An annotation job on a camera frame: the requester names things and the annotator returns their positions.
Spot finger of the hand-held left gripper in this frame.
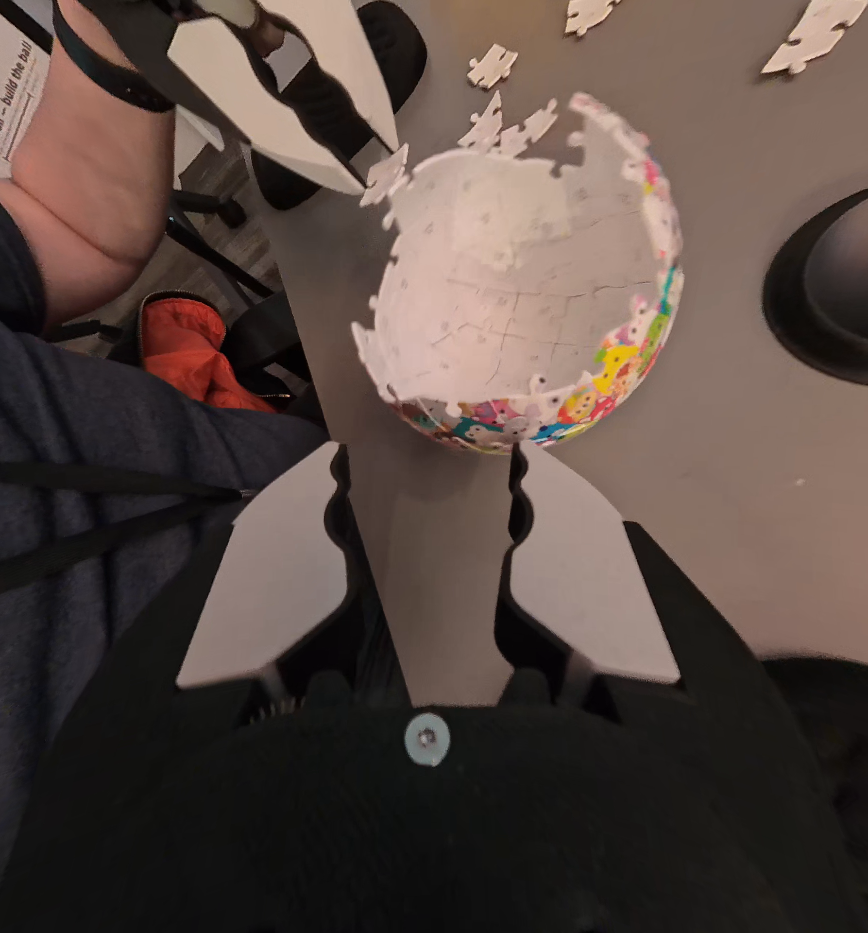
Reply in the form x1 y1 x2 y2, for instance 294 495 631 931
166 18 368 198
254 0 400 156

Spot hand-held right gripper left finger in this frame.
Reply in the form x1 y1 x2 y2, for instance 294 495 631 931
175 439 367 691

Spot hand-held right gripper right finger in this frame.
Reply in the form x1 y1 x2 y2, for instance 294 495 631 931
494 439 682 688

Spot half-built puzzle ball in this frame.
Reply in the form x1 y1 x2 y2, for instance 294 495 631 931
351 91 686 456

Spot black puzzle ball stand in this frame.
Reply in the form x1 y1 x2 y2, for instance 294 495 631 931
762 178 868 389

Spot person's left forearm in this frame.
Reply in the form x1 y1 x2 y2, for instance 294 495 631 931
0 0 181 332

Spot joined white puzzle pieces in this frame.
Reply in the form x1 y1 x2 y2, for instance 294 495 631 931
760 0 868 76

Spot person's left hand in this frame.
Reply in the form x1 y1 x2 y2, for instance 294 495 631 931
248 9 290 59

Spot black wristband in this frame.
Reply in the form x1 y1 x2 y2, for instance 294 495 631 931
51 0 177 115

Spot black chair base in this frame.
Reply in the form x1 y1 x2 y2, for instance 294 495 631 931
164 188 276 301

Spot white printed task card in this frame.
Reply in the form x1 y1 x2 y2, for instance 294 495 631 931
0 0 54 181

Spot black badge reel lanyard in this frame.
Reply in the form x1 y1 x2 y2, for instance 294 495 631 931
0 461 254 607

